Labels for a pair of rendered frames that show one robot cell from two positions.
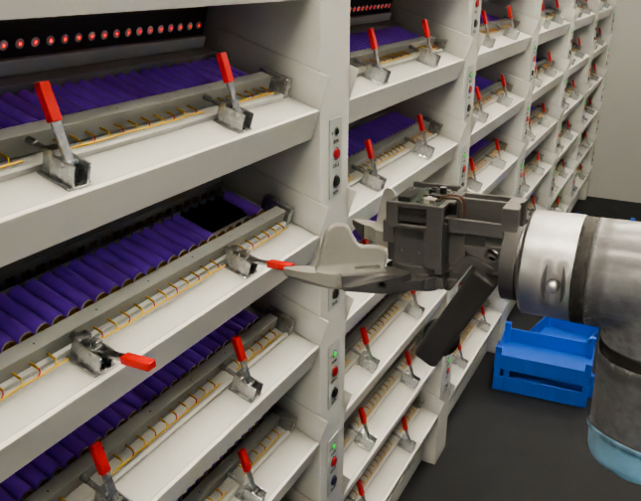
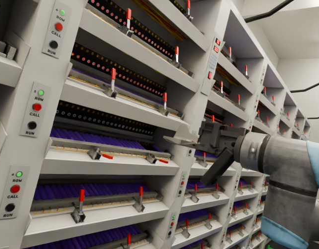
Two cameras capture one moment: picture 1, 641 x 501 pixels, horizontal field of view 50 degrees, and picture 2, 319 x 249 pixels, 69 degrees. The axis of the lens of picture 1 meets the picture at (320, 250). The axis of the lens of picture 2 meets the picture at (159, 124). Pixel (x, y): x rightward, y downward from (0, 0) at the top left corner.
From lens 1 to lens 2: 0.26 m
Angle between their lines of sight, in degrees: 26
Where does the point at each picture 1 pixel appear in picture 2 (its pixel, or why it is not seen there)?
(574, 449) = not seen: outside the picture
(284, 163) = not seen: hidden behind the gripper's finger
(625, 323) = (278, 168)
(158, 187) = (134, 113)
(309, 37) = (192, 103)
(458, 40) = not seen: hidden behind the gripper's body
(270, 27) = (182, 99)
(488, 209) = (235, 130)
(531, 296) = (244, 154)
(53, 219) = (101, 101)
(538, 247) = (249, 138)
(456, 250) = (221, 142)
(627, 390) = (277, 195)
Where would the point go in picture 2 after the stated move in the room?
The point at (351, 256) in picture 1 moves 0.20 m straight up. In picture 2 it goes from (186, 136) to (204, 63)
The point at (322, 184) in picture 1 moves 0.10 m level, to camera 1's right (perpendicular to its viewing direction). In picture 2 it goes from (185, 149) to (207, 155)
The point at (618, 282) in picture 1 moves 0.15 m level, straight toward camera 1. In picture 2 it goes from (276, 150) to (259, 143)
